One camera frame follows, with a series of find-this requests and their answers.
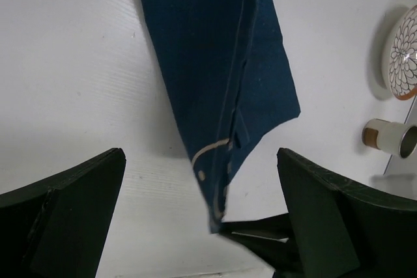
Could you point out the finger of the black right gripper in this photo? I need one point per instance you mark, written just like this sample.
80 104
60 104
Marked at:
271 239

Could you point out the dark blue cloth placemat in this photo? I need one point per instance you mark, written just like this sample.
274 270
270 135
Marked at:
228 80

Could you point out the white cup with cork base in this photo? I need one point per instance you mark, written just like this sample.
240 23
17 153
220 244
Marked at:
394 138

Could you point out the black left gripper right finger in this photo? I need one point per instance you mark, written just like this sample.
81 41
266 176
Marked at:
344 228

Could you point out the floral patterned ceramic bowl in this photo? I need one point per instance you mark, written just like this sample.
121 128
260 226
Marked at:
398 59

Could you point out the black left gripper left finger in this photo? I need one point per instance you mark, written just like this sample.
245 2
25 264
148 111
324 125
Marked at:
57 226

